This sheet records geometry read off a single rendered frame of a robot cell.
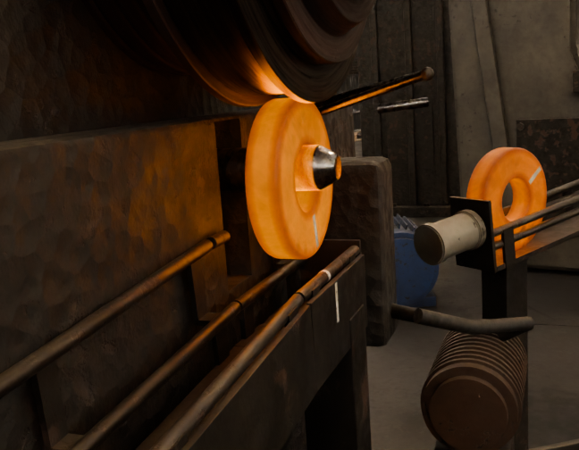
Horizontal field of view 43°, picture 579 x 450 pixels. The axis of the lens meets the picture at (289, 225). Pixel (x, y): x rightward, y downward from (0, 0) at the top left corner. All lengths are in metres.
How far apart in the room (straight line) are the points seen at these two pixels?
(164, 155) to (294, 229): 0.14
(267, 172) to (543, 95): 2.77
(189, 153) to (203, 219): 0.06
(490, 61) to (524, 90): 0.19
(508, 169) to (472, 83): 2.33
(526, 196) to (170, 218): 0.69
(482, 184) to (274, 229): 0.50
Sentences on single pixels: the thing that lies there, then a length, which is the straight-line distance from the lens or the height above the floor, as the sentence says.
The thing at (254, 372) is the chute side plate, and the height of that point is 0.69.
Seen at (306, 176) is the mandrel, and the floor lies 0.81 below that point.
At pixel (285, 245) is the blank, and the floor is 0.75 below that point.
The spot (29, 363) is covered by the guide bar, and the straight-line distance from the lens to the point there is 0.48.
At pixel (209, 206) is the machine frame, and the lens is 0.70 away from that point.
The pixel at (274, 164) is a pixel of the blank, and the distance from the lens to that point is 0.65.
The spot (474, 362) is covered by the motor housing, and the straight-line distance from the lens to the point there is 1.00.
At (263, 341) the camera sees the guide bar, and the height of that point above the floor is 0.70.
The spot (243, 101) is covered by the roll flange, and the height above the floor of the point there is 0.89.
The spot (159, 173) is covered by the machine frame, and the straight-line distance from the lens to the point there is 0.62.
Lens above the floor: 0.90
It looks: 11 degrees down
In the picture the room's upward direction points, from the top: 4 degrees counter-clockwise
